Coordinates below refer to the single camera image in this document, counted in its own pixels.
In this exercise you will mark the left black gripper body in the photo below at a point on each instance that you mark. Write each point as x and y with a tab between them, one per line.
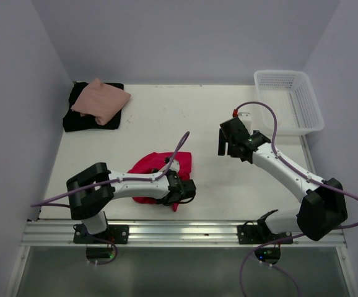
166	203

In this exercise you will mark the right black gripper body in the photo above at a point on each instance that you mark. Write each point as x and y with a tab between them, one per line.
230	150

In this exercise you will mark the red t shirt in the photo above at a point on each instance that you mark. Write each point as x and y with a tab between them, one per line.
154	162

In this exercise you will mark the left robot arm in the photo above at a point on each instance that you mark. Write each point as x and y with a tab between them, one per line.
92	189

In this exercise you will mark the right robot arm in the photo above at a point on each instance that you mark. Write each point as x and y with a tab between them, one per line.
321	207

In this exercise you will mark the white plastic basket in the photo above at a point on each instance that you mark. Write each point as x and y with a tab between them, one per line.
291	96

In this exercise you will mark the folded pink t shirt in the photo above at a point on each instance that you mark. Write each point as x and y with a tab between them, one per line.
100	100

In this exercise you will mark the folded black t shirt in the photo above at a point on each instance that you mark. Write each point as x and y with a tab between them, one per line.
73	121

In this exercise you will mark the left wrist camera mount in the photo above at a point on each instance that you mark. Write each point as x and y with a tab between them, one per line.
171	167

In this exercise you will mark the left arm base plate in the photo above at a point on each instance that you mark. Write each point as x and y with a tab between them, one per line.
117	234

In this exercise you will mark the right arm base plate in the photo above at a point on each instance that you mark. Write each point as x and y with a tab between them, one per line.
253	233

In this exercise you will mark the aluminium rail frame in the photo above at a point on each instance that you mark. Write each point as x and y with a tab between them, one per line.
54	227

